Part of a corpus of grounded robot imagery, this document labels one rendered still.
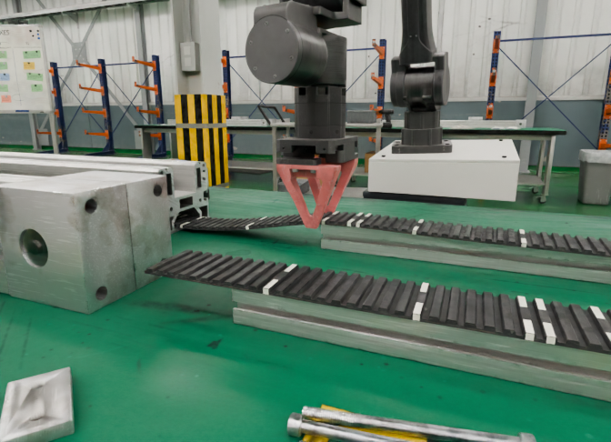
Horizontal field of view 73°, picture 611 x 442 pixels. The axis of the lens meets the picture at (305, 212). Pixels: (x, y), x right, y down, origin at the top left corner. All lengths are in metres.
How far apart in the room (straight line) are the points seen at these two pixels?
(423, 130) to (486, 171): 0.15
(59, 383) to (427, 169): 0.69
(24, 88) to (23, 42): 0.52
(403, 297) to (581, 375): 0.10
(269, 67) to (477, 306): 0.26
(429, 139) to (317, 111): 0.46
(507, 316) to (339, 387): 0.11
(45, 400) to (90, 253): 0.13
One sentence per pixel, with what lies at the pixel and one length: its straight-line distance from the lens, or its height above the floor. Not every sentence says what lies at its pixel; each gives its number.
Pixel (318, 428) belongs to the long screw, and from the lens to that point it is 0.22.
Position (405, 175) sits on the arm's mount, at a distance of 0.83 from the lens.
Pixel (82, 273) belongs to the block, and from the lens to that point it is 0.36.
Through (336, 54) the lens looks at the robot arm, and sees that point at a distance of 0.46.
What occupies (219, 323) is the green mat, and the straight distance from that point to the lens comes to 0.32.
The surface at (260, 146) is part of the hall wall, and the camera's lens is 9.06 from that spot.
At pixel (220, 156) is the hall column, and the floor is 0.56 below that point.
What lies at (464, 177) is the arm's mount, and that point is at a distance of 0.82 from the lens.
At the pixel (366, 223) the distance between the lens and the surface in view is 0.45.
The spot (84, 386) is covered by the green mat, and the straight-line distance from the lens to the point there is 0.28.
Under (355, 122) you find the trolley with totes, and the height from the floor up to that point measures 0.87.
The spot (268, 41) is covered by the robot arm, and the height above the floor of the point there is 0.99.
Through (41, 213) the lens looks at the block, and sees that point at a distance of 0.37.
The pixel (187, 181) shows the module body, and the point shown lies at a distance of 0.60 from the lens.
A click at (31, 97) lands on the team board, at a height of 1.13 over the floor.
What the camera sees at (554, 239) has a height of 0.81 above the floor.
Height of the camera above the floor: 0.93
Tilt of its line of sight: 13 degrees down
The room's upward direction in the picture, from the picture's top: straight up
